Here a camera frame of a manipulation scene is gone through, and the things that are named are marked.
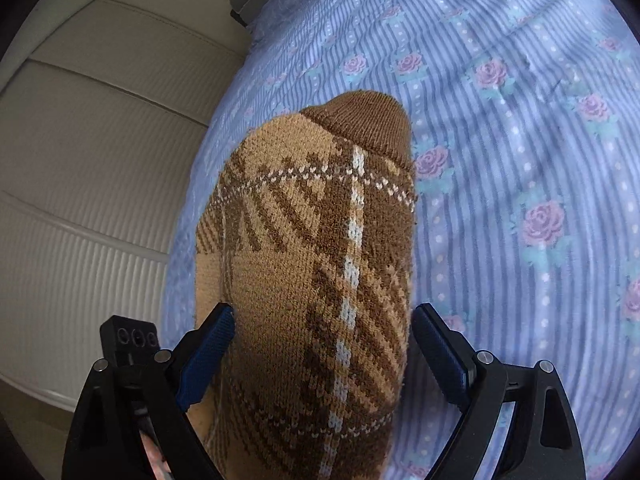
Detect brown beige knit sweater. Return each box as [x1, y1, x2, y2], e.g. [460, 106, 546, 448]
[190, 91, 416, 479]

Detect person's left hand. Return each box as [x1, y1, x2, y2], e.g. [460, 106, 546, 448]
[140, 432, 172, 480]

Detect cream louvered wardrobe doors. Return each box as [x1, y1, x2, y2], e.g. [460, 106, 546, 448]
[1, 0, 243, 411]

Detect blue floral striped bedsheet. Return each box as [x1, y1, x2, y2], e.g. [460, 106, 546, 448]
[160, 0, 639, 479]

